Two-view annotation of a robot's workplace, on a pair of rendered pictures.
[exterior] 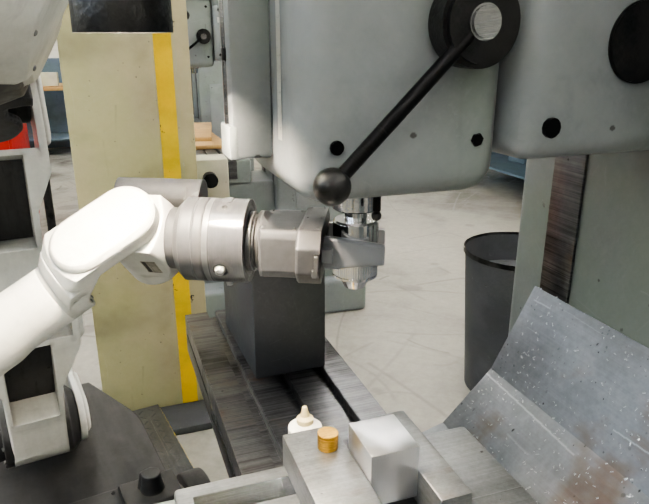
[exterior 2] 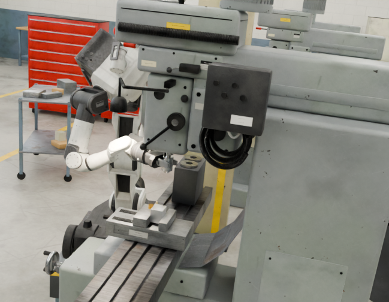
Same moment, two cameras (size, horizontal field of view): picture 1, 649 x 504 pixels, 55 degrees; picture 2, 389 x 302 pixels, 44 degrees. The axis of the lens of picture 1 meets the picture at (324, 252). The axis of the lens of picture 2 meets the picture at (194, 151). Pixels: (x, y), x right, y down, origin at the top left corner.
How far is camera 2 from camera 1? 1.56 m
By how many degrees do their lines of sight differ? 30
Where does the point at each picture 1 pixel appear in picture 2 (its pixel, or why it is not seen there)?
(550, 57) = (193, 131)
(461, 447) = (186, 224)
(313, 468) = (142, 210)
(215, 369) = (163, 196)
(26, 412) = (121, 196)
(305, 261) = (150, 162)
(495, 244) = not seen: outside the picture
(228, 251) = (139, 156)
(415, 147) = (165, 143)
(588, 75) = not seen: hidden behind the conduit
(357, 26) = (154, 118)
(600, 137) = not seen: hidden behind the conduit
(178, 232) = (132, 148)
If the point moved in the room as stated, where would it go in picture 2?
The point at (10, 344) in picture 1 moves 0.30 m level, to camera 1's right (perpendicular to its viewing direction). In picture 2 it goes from (97, 163) to (149, 181)
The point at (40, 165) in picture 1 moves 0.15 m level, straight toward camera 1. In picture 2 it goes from (137, 121) to (129, 128)
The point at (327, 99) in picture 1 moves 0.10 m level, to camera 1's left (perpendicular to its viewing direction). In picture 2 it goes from (147, 130) to (128, 124)
